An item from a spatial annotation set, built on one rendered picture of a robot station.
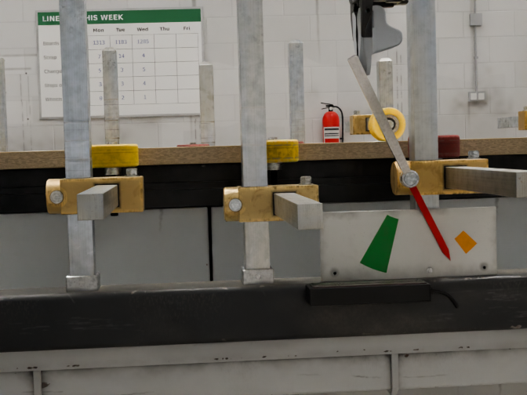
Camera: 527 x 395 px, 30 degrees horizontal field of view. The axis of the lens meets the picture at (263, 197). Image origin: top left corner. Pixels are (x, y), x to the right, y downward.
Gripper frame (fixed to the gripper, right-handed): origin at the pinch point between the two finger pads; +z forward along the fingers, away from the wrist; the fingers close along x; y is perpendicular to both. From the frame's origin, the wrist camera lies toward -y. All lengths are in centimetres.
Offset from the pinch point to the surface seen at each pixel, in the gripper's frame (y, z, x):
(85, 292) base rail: -39.3, 30.1, 4.3
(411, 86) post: 8.6, 2.7, 7.3
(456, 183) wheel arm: 12.8, 16.7, -0.2
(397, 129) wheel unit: 26, 8, 94
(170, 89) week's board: -30, -39, 727
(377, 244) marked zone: 2.6, 25.2, 5.2
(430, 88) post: 11.2, 3.2, 6.1
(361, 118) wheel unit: 22, 5, 114
